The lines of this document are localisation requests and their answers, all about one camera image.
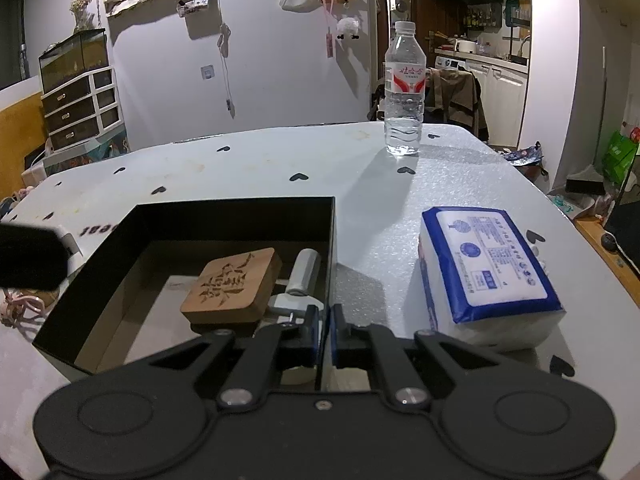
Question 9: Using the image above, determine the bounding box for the brown jacket on chair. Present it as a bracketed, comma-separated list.
[422, 67, 489, 142]

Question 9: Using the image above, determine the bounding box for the pink rope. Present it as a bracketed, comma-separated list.
[0, 286, 49, 323]

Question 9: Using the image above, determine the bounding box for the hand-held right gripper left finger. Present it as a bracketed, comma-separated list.
[145, 304, 321, 409]

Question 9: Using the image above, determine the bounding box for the wall mirror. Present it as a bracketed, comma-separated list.
[385, 0, 412, 86]

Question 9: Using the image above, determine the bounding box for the blue and white tissue pack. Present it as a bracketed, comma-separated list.
[417, 206, 567, 352]

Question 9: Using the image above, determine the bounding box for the washing machine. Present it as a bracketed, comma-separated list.
[435, 55, 469, 74]

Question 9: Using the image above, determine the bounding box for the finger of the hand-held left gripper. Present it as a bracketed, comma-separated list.
[0, 224, 69, 291]

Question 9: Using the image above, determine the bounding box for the carved wooden block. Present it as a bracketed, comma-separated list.
[180, 247, 282, 326]

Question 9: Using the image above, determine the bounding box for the glass fish tank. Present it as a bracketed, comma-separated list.
[39, 29, 112, 95]

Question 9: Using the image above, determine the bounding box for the pink lanyard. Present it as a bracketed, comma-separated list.
[314, 0, 342, 59]

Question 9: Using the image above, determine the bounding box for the clear water bottle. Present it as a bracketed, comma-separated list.
[384, 21, 427, 157]

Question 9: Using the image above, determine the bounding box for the black box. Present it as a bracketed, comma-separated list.
[32, 196, 337, 376]

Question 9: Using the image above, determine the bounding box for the white plush toy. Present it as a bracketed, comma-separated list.
[336, 16, 362, 41]

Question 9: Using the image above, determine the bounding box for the white drawer cabinet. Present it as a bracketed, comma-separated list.
[41, 66, 124, 153]

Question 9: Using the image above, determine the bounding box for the dried flower bunch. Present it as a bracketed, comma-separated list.
[70, 0, 95, 35]

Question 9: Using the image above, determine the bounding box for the white block with cylinder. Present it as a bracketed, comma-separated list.
[266, 248, 326, 321]

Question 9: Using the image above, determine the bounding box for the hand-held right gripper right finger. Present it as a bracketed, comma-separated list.
[325, 304, 502, 409]

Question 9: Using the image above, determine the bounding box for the green plastic bag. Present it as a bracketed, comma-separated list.
[601, 130, 640, 184]

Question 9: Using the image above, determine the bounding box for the printed blue bag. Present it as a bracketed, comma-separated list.
[501, 142, 544, 167]

